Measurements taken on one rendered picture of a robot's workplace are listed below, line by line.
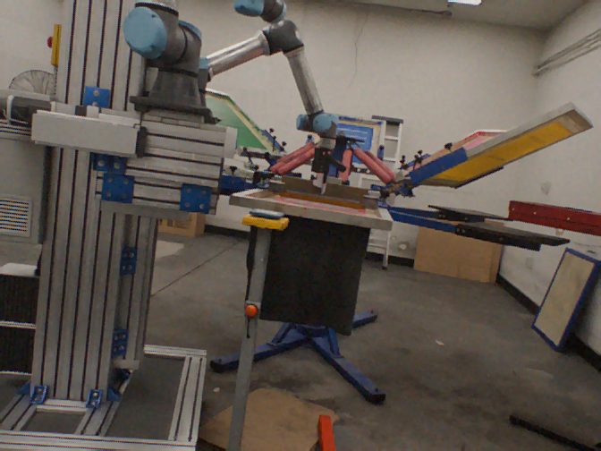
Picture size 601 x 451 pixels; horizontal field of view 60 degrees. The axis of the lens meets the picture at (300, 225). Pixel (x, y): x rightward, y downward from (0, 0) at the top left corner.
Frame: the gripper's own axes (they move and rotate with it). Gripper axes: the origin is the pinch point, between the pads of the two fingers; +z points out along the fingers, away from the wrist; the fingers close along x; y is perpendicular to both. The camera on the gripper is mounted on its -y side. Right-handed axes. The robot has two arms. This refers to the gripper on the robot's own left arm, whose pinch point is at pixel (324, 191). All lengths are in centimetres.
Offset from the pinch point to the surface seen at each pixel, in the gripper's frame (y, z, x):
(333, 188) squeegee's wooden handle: -4.0, -2.4, 1.2
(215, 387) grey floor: 37, 101, 6
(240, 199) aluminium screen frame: 25, 3, 61
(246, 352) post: 12, 51, 80
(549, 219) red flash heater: -101, -3, 0
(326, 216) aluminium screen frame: -6, 4, 61
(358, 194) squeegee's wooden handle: -15.8, -1.3, 1.2
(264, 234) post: 12, 11, 80
